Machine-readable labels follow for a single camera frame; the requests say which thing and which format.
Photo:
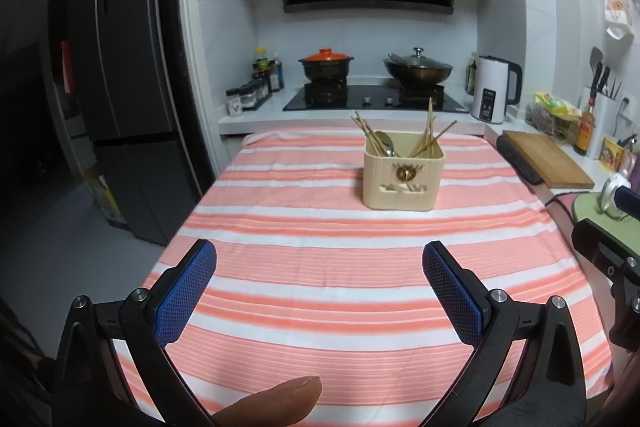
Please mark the person's left hand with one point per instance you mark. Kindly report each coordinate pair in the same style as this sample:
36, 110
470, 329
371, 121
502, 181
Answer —
270, 402

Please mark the black clay pot red lid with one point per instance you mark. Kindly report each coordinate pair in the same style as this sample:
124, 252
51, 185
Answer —
325, 67

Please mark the yellow plastic bag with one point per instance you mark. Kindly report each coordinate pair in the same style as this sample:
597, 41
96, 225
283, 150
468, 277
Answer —
555, 107

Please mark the beige utensil holder box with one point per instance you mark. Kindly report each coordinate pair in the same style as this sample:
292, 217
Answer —
400, 197

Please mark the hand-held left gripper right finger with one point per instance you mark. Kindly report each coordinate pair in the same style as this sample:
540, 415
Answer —
452, 292

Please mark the yellow printed mug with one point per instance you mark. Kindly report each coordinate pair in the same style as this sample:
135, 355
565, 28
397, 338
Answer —
611, 154

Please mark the white label spice jar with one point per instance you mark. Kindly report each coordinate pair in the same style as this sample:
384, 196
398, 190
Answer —
233, 103

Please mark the wooden cutting board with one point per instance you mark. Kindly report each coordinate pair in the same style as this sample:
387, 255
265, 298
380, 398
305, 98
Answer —
550, 162

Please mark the yellow cardboard box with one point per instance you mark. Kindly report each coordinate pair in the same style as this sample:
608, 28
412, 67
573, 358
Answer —
107, 202

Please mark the black spatula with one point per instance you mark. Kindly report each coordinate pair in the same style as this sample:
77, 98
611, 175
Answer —
596, 57

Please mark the white electric kettle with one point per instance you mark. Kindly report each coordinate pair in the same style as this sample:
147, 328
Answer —
492, 87

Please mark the pink white striped tablecloth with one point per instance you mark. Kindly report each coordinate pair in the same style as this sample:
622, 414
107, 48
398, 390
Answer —
325, 257

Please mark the metal spoon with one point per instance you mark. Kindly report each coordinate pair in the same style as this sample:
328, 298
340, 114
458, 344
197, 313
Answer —
384, 141

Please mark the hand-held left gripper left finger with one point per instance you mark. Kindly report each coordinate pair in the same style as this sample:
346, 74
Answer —
185, 292

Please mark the glass wok lid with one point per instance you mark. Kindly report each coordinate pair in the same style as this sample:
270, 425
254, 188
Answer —
420, 63

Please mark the red hanging cloth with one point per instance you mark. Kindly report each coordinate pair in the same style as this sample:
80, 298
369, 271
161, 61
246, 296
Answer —
67, 72

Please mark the black gas stove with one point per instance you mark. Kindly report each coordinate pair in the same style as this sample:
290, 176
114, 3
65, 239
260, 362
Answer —
370, 99

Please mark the dark sauce bottle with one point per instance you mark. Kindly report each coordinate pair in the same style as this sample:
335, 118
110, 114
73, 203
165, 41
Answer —
276, 74

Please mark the black lid spice jar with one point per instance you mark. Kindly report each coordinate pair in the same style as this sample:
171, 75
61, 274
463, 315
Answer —
262, 92
247, 97

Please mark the hanging printed bag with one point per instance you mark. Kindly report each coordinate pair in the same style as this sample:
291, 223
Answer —
616, 2

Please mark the dark grey refrigerator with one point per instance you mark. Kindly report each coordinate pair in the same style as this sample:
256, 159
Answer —
130, 82

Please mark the yellow cap bottle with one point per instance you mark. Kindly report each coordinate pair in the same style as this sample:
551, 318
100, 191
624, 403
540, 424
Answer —
260, 59

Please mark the green cutting board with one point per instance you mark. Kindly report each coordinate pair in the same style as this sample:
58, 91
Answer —
585, 207

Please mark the black wok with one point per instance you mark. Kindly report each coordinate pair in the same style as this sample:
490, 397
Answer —
420, 78

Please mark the wooden chopstick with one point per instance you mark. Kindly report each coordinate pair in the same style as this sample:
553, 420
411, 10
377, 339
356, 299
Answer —
442, 132
430, 122
380, 141
367, 127
425, 149
375, 138
362, 129
426, 142

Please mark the orange label sauce bottle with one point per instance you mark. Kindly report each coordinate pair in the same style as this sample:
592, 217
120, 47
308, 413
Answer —
585, 132

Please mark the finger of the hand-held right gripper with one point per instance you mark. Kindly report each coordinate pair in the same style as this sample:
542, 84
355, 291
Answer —
629, 201
600, 252

